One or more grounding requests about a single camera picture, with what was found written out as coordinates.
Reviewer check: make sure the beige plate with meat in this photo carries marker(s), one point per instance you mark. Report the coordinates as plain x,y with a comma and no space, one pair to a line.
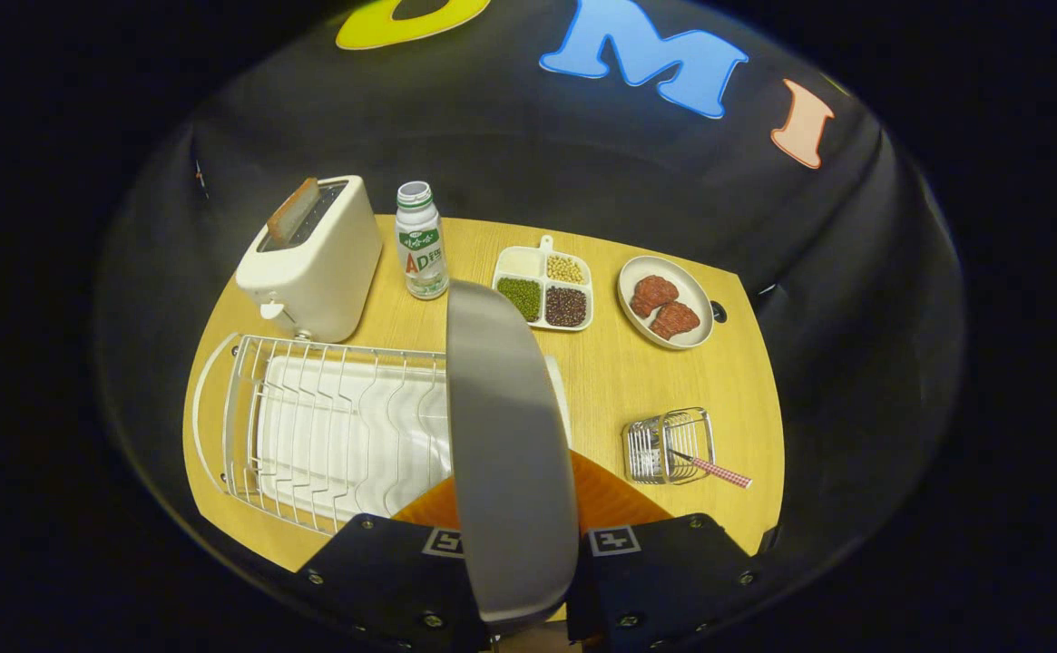
687,283

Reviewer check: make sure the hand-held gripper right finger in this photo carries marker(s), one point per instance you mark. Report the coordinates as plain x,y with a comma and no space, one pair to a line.
664,580

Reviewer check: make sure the pile of dark red beans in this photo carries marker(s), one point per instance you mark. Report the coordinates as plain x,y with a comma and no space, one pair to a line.
566,307

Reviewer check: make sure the red meat piece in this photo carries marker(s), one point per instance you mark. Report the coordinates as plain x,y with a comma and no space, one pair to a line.
653,295
675,320

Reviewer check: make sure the pile of green beans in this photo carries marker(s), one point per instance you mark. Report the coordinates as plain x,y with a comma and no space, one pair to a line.
519,297

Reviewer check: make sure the white toaster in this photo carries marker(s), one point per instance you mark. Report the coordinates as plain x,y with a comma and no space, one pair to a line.
328,272

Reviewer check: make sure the beige round plate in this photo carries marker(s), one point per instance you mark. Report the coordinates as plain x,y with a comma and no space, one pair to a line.
510,453

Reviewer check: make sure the brown toast slice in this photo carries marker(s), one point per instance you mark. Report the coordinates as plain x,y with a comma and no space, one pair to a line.
292,213

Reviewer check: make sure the black backdrop cloth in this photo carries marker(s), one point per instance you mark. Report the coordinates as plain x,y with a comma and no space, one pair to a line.
582,172

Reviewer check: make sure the white divided tray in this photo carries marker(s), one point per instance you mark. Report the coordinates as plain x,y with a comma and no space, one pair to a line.
519,263

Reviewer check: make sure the white bottle with green label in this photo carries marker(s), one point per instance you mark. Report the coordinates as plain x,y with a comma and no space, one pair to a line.
421,245

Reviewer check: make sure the pile of yellow soybeans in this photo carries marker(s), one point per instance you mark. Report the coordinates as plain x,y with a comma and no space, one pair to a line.
564,268

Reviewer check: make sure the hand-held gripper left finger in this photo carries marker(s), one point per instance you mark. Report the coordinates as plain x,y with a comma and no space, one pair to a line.
383,580

